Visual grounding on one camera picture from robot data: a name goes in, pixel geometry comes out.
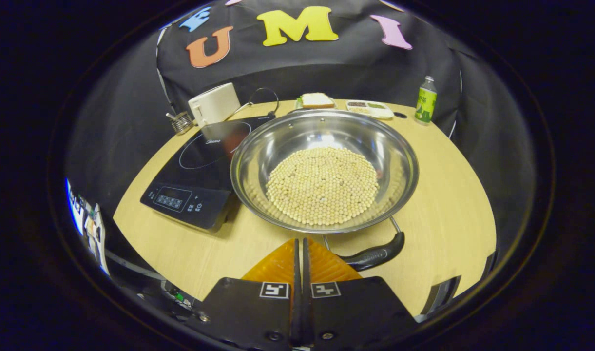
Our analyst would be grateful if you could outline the steel pot with black handle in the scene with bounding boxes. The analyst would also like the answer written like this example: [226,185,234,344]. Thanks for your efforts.
[230,109,420,272]

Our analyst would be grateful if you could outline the green label drink bottle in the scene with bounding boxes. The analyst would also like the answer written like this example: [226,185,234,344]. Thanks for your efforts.
[415,76,438,126]

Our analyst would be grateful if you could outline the black induction cooktop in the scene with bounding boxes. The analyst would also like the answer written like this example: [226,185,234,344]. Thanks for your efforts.
[140,115,276,232]

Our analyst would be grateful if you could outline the white divided tray with beans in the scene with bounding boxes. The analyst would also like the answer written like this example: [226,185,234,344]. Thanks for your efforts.
[345,100,394,120]

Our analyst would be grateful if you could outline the small wire holder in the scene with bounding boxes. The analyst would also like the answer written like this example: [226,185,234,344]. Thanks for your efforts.
[166,111,195,136]

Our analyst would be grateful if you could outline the sandwich on plate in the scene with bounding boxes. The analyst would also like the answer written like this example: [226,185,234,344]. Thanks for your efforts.
[296,93,337,110]

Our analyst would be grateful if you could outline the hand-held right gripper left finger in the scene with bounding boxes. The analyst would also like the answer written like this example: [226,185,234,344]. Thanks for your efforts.
[188,237,301,351]

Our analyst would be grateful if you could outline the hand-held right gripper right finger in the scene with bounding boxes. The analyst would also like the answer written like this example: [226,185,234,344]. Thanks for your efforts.
[302,237,420,351]

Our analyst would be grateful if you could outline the black power cable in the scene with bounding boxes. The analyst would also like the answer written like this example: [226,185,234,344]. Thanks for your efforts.
[231,87,280,120]

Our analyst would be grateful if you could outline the white toaster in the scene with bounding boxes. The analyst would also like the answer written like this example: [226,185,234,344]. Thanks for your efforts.
[188,82,241,128]

